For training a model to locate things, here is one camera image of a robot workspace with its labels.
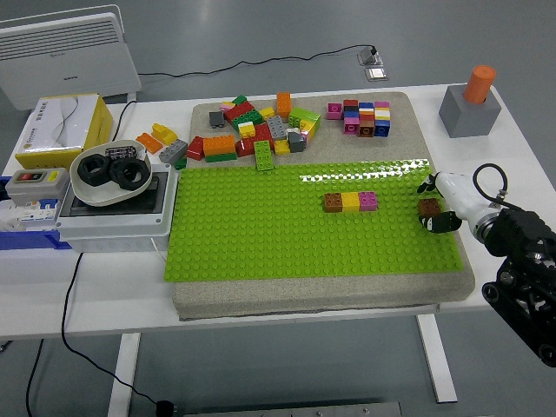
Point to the dark green small brick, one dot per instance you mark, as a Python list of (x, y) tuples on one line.
[(180, 163)]

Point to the orange tall toy brick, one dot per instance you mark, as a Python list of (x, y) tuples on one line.
[(283, 104)]

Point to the red sloped toy brick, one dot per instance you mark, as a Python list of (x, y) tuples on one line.
[(195, 147)]

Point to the pink yellow small brick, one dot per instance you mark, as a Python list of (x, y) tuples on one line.
[(227, 105)]

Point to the dark green long brick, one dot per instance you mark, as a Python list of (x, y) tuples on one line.
[(247, 119)]

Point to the green small toy brick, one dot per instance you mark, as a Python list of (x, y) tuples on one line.
[(239, 99)]

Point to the magenta small cube brick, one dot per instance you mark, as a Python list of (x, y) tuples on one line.
[(350, 127)]

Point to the white blue circuit breaker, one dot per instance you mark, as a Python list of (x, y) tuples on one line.
[(30, 213)]

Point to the dark grey small brick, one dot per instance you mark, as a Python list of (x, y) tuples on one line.
[(216, 118)]

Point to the closed metal floor socket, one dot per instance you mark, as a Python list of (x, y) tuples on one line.
[(376, 74)]

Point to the orange flat toy brick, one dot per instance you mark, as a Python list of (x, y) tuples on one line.
[(149, 141)]

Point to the yellow white small brick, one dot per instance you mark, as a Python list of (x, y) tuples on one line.
[(246, 129)]

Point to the orange long toy brick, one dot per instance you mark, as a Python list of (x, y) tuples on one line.
[(219, 144)]

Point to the grey long toy brick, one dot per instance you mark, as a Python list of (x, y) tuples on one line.
[(277, 127)]

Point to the white panel heater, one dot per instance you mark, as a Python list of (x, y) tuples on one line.
[(65, 65)]

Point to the pink small cube brick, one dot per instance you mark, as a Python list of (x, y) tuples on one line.
[(381, 104)]

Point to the red small toy brick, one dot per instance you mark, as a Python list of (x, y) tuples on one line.
[(244, 147)]

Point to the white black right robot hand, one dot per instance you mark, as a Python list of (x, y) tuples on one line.
[(458, 195)]

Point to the white small cube brick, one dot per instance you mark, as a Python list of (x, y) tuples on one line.
[(381, 111)]

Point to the lime long toy brick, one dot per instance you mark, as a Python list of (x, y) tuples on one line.
[(263, 156)]

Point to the brown small cube brick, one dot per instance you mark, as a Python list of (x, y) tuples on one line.
[(367, 129)]

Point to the dark red small cube brick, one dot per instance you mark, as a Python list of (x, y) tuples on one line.
[(350, 103)]

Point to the blue plastic tray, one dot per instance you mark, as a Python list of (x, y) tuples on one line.
[(26, 240)]

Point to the white plastic bowl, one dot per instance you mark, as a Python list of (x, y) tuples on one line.
[(93, 195)]

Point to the brown square toy brick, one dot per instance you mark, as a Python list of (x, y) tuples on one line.
[(430, 206), (333, 203)]

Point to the dark small studded block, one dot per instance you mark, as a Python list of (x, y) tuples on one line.
[(119, 151)]

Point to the dark green flat brick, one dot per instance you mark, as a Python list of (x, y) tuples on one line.
[(220, 157)]

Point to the red large toy brick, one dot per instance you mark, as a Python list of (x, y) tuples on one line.
[(262, 132)]

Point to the grey electrical junction box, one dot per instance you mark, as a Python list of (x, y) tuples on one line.
[(117, 226)]

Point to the dark grey sloped brick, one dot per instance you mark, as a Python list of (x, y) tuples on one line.
[(296, 141)]

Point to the red long toy brick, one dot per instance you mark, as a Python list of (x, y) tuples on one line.
[(239, 111)]

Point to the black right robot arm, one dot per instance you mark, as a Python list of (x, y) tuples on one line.
[(523, 243)]

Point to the grey push-button switch box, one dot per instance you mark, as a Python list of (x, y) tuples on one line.
[(37, 184)]

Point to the large black hex nut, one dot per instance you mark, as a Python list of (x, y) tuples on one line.
[(89, 174), (119, 178)]

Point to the orange cylinder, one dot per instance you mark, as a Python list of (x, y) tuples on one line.
[(478, 84)]

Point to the open metal floor socket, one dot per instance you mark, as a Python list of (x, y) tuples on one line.
[(371, 57)]

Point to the light grey long brick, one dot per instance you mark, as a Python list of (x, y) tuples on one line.
[(173, 152)]

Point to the lime large toy brick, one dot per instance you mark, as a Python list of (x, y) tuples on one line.
[(304, 117)]

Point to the yellow small toy brick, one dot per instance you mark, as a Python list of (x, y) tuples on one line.
[(267, 113)]

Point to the green studded baseplate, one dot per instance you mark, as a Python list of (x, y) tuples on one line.
[(260, 226)]

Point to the dark blue small cube brick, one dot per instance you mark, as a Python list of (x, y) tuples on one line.
[(350, 111)]

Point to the yellow sloped toy brick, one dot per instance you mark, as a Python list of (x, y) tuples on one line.
[(164, 132)]

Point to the yellow white tissue box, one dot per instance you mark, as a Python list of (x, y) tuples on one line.
[(56, 126)]

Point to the magenta square toy brick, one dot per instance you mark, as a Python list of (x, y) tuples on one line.
[(368, 201), (334, 111)]

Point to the grey square holder block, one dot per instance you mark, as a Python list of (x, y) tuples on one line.
[(467, 119)]

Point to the white table leg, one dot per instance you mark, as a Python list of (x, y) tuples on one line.
[(123, 373), (436, 356)]

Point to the grey-brown foam mat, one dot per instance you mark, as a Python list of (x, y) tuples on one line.
[(304, 297)]

